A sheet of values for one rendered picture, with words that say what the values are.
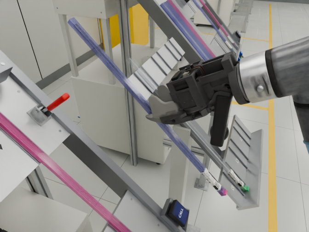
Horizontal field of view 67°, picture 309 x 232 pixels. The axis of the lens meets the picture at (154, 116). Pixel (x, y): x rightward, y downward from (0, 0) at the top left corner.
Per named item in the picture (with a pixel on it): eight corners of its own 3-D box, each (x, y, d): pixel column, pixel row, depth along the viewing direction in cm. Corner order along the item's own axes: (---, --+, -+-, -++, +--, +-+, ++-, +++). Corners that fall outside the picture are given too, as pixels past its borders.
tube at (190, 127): (244, 188, 70) (247, 187, 70) (243, 191, 69) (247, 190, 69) (128, 57, 60) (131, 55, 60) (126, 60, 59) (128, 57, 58)
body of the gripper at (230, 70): (176, 68, 46) (237, 45, 39) (194, 104, 50) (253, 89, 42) (161, 85, 41) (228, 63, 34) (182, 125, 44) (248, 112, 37)
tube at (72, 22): (222, 191, 56) (226, 190, 56) (221, 196, 55) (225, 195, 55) (71, 20, 47) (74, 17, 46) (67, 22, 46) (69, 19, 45)
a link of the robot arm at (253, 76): (279, 84, 40) (278, 109, 34) (252, 90, 43) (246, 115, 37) (266, 43, 37) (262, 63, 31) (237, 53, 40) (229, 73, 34)
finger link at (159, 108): (135, 98, 49) (173, 84, 44) (149, 120, 51) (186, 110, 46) (129, 105, 47) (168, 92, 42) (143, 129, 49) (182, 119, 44)
